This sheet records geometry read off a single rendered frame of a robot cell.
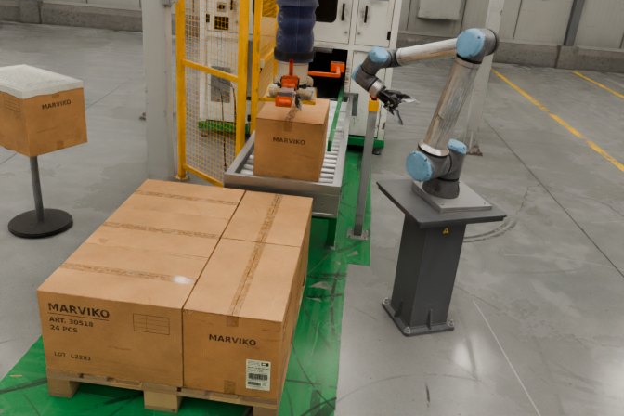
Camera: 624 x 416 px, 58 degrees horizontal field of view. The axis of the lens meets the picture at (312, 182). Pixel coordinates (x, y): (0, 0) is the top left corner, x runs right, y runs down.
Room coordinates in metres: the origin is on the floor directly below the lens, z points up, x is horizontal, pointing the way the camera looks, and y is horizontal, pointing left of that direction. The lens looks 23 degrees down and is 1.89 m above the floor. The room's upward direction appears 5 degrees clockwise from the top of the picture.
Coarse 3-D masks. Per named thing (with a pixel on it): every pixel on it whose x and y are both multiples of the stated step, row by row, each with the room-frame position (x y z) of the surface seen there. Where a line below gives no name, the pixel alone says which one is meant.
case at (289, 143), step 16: (272, 112) 3.28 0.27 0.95; (288, 112) 3.31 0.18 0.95; (304, 112) 3.34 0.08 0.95; (320, 112) 3.37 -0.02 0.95; (256, 128) 3.15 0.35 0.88; (272, 128) 3.14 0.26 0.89; (288, 128) 3.14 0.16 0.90; (304, 128) 3.13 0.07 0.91; (320, 128) 3.13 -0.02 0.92; (256, 144) 3.15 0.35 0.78; (272, 144) 3.14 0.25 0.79; (288, 144) 3.14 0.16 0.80; (304, 144) 3.13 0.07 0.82; (320, 144) 3.13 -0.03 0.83; (256, 160) 3.15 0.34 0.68; (272, 160) 3.14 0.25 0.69; (288, 160) 3.14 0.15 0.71; (304, 160) 3.13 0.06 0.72; (320, 160) 3.19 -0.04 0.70; (272, 176) 3.14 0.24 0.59; (288, 176) 3.14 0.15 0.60; (304, 176) 3.13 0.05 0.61
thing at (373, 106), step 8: (376, 104) 3.57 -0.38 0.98; (368, 112) 3.58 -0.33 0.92; (376, 112) 3.57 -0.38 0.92; (368, 120) 3.58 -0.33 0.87; (368, 128) 3.57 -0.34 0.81; (368, 136) 3.57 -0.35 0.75; (368, 144) 3.57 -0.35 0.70; (368, 152) 3.57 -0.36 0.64; (368, 160) 3.57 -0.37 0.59; (368, 168) 3.57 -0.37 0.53; (360, 176) 3.58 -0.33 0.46; (368, 176) 3.57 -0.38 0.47; (360, 184) 3.58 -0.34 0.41; (368, 184) 3.58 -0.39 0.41; (360, 192) 3.57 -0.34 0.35; (360, 200) 3.57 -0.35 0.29; (360, 208) 3.57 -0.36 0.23; (360, 216) 3.57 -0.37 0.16; (360, 224) 3.57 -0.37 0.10; (360, 232) 3.57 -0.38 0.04
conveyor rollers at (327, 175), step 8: (336, 104) 5.15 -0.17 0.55; (344, 104) 5.22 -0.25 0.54; (344, 112) 4.88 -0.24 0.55; (328, 128) 4.35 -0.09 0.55; (336, 128) 4.42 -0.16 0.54; (328, 136) 4.16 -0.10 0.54; (336, 136) 4.16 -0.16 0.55; (336, 144) 3.98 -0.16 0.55; (328, 152) 3.79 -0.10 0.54; (336, 152) 3.79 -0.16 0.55; (248, 160) 3.49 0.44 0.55; (328, 160) 3.62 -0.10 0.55; (336, 160) 3.69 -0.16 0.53; (248, 168) 3.37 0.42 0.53; (328, 168) 3.52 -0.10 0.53; (320, 176) 3.34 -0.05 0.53; (328, 176) 3.34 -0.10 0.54
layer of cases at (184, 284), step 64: (192, 192) 2.91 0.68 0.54; (256, 192) 2.98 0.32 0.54; (128, 256) 2.17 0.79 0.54; (192, 256) 2.21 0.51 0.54; (256, 256) 2.26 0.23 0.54; (64, 320) 1.85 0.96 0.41; (128, 320) 1.83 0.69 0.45; (192, 320) 1.81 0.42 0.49; (256, 320) 1.80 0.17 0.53; (192, 384) 1.81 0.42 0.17; (256, 384) 1.80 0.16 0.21
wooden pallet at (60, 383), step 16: (304, 288) 2.85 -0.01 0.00; (288, 352) 2.24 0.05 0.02; (48, 384) 1.86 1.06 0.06; (64, 384) 1.85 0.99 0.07; (112, 384) 1.84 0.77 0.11; (128, 384) 1.83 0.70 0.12; (144, 384) 1.83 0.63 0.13; (160, 384) 1.82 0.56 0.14; (144, 400) 1.83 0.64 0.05; (160, 400) 1.82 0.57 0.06; (176, 400) 1.82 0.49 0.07; (224, 400) 1.80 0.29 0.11; (240, 400) 1.80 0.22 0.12; (256, 400) 1.79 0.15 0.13; (272, 400) 1.79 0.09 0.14
